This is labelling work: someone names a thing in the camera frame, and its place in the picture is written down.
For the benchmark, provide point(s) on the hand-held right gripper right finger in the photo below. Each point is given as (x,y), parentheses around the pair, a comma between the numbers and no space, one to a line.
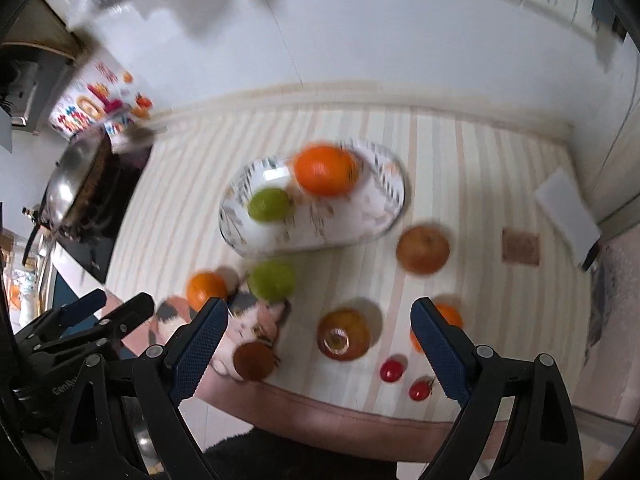
(440,350)

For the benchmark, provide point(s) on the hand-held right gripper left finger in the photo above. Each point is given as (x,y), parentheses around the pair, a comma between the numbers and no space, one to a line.
(200,345)

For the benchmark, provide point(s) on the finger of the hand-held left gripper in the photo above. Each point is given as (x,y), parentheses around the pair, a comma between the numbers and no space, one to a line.
(131,310)
(82,306)

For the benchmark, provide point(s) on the small orange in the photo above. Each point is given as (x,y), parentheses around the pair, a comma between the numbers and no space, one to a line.
(206,290)
(447,317)

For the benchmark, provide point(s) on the cherry tomato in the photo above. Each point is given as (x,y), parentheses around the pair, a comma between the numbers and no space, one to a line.
(419,390)
(391,371)

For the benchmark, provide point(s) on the small dark red apple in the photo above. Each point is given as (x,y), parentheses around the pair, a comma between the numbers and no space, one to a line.
(254,361)

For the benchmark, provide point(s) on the green apple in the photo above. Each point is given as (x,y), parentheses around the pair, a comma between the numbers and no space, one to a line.
(270,205)
(272,280)

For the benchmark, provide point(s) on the oval patterned white plate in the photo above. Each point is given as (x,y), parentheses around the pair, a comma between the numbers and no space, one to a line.
(350,210)

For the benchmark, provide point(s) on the black stove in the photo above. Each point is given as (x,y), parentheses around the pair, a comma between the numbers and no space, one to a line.
(107,225)

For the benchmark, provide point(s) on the steel wok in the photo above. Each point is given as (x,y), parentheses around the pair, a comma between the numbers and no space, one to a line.
(75,185)

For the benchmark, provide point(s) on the brown label patch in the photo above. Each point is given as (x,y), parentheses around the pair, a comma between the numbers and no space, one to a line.
(521,246)

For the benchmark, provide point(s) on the person's dark clothing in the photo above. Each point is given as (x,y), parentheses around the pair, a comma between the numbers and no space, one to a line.
(300,455)

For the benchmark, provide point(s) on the black power bank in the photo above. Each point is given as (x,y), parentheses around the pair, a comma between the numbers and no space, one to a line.
(590,256)

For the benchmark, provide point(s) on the floral lace cloth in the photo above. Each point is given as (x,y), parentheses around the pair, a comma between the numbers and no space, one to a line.
(612,310)

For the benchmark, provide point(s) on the striped tablecloth with cat print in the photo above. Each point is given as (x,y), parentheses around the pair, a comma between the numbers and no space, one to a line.
(475,170)

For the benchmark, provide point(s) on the white folded paper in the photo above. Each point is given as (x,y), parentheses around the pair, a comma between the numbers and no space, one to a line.
(565,210)

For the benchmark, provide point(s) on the large orange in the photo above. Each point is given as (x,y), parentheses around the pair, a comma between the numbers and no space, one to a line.
(325,170)

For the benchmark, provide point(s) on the black plug adapter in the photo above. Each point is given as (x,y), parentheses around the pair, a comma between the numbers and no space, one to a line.
(607,12)

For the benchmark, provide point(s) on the colourful wall stickers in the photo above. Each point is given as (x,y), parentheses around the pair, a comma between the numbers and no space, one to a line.
(95,105)

